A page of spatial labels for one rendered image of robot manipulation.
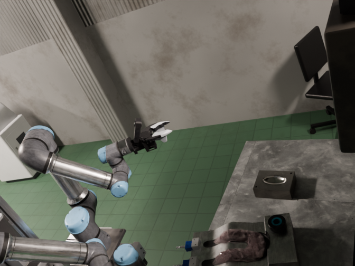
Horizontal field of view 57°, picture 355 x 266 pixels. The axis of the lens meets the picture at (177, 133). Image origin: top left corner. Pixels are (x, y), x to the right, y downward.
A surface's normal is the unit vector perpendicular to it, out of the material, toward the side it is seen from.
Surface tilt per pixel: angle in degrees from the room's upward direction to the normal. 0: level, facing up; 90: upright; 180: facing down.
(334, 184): 0
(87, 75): 90
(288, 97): 90
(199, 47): 90
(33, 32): 90
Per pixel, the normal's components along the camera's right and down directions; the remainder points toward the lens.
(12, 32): -0.29, 0.60
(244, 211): -0.36, -0.79
